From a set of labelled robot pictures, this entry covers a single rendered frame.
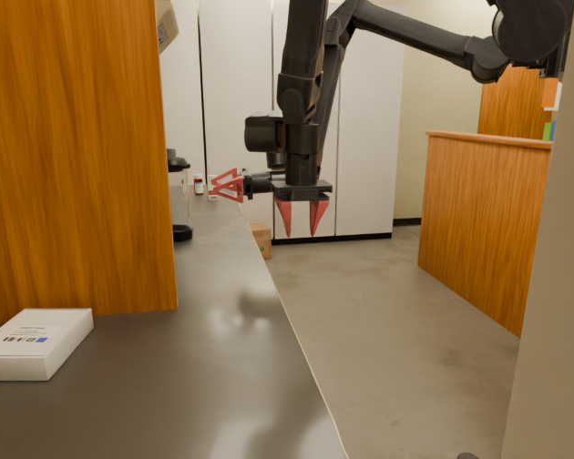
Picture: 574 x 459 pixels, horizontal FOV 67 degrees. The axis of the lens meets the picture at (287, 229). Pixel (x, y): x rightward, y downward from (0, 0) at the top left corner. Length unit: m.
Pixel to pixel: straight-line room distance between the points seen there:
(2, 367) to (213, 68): 3.48
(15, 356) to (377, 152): 3.92
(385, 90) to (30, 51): 3.76
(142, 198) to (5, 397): 0.37
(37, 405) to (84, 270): 0.28
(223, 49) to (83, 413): 3.60
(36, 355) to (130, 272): 0.23
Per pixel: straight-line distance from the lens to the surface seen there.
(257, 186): 1.15
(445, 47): 1.18
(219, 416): 0.62
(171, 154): 1.31
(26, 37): 0.86
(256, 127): 0.78
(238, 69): 4.03
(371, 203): 4.43
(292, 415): 0.61
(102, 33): 0.83
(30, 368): 0.75
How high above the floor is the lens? 1.32
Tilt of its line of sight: 16 degrees down
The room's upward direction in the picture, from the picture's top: straight up
